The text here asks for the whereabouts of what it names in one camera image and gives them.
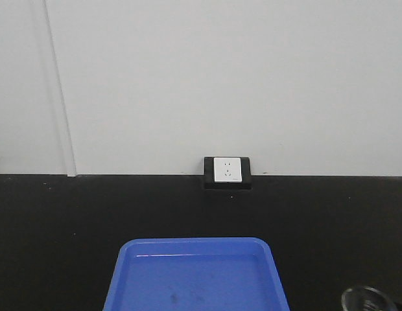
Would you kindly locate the clear glass beaker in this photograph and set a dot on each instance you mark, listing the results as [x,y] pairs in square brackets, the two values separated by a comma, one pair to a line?
[365,298]

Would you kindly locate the blue plastic tray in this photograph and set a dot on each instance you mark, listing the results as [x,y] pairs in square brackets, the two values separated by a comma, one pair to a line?
[226,273]

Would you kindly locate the black socket box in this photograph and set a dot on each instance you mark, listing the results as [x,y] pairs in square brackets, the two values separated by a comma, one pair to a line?
[209,183]

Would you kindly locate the white wall power socket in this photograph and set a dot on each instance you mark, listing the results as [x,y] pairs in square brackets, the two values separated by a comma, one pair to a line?
[227,170]

